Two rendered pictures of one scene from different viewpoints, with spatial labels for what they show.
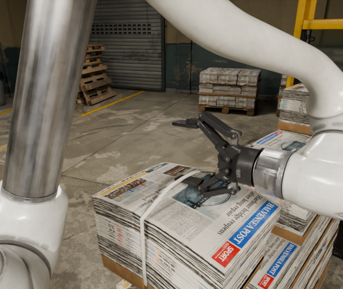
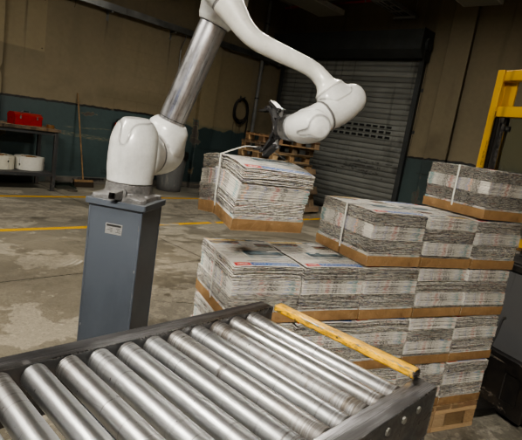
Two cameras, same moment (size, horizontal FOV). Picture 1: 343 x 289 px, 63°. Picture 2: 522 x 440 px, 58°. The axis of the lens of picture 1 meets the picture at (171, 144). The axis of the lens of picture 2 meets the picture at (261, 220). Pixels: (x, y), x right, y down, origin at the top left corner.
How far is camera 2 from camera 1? 1.30 m
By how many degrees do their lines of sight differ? 23
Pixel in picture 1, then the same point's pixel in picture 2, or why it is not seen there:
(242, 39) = (260, 44)
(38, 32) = (195, 40)
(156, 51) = (391, 165)
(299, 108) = (443, 181)
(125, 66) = (343, 178)
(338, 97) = (322, 85)
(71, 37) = (208, 44)
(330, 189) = (295, 119)
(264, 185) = (279, 128)
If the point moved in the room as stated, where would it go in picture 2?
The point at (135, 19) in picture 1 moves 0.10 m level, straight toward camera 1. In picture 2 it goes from (372, 118) to (372, 117)
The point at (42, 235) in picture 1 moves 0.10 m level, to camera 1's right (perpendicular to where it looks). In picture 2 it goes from (168, 139) to (192, 142)
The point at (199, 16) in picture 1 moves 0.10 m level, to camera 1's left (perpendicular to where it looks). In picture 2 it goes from (242, 32) to (214, 30)
